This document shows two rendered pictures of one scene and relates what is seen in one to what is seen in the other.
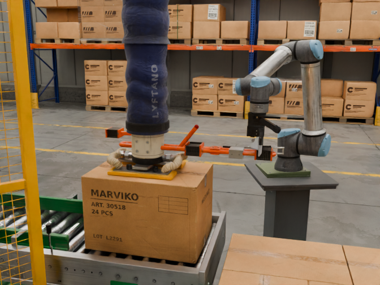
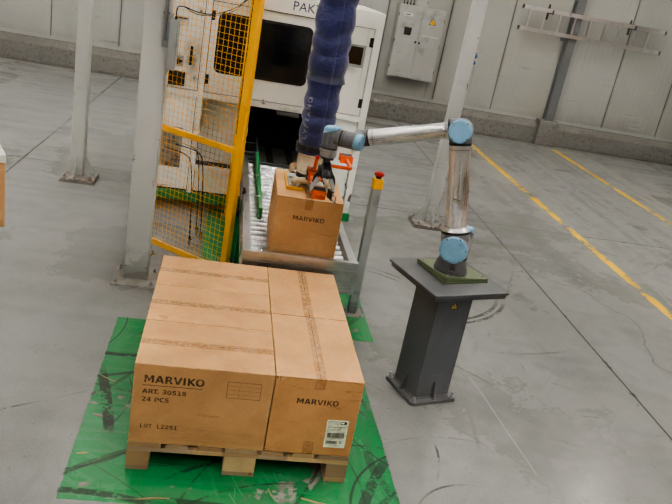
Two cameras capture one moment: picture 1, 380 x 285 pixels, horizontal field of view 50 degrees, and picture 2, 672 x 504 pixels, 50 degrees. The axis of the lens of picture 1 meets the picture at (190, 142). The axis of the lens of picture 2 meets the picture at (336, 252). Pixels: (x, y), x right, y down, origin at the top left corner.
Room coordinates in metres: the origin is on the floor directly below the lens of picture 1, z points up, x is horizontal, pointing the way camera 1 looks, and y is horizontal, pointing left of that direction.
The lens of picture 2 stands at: (0.55, -3.89, 2.17)
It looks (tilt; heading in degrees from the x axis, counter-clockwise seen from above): 21 degrees down; 66
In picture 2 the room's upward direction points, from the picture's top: 11 degrees clockwise
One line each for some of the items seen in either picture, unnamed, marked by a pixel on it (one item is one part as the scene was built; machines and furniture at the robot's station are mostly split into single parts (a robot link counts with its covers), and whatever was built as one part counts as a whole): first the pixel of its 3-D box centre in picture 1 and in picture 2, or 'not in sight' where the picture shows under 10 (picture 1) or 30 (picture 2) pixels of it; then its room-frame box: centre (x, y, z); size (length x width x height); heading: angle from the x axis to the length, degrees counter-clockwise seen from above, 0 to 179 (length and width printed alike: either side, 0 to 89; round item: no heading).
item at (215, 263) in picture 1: (214, 259); (298, 276); (1.97, -0.14, 0.48); 0.70 x 0.03 x 0.15; 167
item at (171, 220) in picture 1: (151, 204); (302, 215); (2.06, 0.21, 0.75); 0.60 x 0.40 x 0.40; 76
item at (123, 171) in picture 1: (142, 169); (293, 178); (1.97, 0.24, 0.97); 0.34 x 0.10 x 0.05; 77
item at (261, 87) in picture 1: (260, 90); (331, 137); (1.95, -0.33, 1.39); 0.10 x 0.09 x 0.12; 144
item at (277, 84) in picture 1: (268, 87); (352, 140); (2.04, -0.39, 1.39); 0.12 x 0.12 x 0.09; 54
